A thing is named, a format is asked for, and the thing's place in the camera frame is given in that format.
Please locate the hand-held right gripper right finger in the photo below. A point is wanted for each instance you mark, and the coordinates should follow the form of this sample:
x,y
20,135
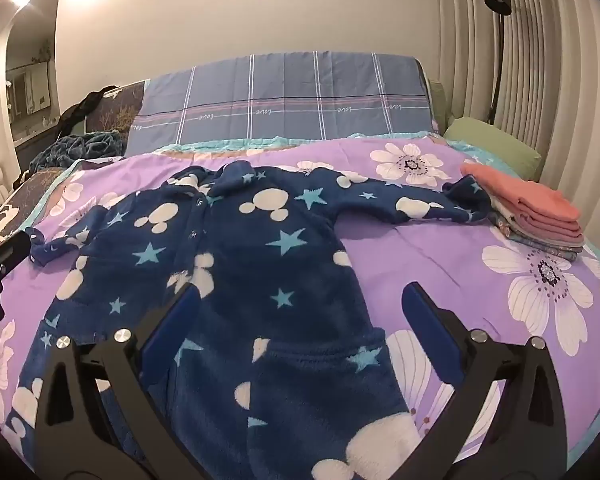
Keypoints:
x,y
425,330

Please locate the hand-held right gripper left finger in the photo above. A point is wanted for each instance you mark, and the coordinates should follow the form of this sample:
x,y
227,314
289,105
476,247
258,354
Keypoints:
x,y
172,321

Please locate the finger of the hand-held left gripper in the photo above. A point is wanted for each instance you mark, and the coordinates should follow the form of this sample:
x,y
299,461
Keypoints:
x,y
2,260

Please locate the blue fleece star print onesie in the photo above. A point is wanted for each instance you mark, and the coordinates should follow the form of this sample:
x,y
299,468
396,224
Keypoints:
x,y
260,260

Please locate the stack of folded clothes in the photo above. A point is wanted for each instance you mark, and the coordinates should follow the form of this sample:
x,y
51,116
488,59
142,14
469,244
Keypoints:
x,y
530,200

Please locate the purple floral bed sheet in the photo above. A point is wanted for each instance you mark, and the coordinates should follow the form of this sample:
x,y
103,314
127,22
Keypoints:
x,y
430,260

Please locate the brown patterned blanket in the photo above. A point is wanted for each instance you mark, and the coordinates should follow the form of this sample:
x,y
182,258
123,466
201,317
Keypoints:
x,y
25,190

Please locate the teal fluffy blanket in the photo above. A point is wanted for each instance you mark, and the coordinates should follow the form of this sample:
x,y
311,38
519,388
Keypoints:
x,y
80,147

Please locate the black garment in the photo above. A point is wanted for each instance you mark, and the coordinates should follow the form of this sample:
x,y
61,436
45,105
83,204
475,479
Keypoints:
x,y
80,110

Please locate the dark floral pillow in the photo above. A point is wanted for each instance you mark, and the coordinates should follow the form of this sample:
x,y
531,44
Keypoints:
x,y
115,110

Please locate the green pillow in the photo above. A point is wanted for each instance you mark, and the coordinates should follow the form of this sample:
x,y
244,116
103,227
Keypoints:
x,y
490,145
437,105

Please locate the blue plaid headboard cover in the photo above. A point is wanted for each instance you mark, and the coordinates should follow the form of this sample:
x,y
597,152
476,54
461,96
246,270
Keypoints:
x,y
280,90

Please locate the white pleated curtain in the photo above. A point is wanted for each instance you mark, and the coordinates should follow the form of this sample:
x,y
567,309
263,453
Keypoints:
x,y
555,85

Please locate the black floor lamp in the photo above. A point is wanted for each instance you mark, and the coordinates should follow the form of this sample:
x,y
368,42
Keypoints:
x,y
497,0

